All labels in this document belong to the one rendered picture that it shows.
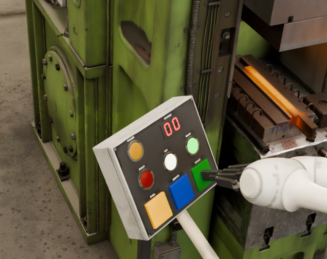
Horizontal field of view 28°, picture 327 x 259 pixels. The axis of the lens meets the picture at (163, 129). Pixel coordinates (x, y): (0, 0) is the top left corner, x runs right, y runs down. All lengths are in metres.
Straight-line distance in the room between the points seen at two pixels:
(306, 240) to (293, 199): 1.15
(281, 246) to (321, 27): 0.91
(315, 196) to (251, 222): 0.90
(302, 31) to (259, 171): 0.67
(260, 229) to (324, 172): 0.85
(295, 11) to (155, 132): 0.55
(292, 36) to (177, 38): 0.35
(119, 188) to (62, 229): 1.43
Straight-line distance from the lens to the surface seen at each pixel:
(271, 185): 1.45
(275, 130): 2.18
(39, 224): 3.15
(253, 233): 2.38
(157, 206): 1.75
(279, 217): 2.40
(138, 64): 2.18
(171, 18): 1.91
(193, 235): 2.22
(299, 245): 2.62
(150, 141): 1.74
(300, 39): 2.02
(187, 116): 1.84
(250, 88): 2.32
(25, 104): 3.93
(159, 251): 2.47
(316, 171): 1.59
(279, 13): 1.92
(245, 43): 2.57
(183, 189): 1.82
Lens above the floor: 2.23
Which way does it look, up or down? 37 degrees down
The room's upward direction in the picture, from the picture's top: 4 degrees clockwise
